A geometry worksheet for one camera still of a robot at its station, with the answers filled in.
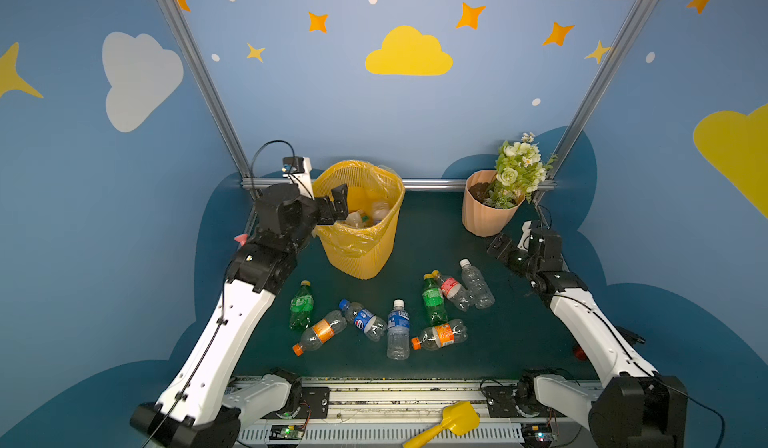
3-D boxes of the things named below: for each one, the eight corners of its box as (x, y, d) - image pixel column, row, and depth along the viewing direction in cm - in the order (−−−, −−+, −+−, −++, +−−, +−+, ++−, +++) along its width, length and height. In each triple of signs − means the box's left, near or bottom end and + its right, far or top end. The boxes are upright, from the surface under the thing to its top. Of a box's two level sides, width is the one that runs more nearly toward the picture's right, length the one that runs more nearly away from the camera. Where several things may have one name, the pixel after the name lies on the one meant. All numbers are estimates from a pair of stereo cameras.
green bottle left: (287, 329, 86) (285, 326, 85) (297, 283, 96) (295, 280, 94) (309, 329, 86) (307, 326, 85) (317, 283, 96) (315, 280, 94)
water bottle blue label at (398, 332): (387, 360, 81) (387, 356, 78) (387, 303, 91) (387, 298, 89) (411, 360, 81) (412, 356, 78) (408, 303, 92) (409, 298, 89)
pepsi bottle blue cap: (336, 312, 90) (334, 308, 87) (348, 298, 92) (347, 293, 90) (377, 344, 84) (377, 340, 81) (389, 328, 87) (389, 324, 84)
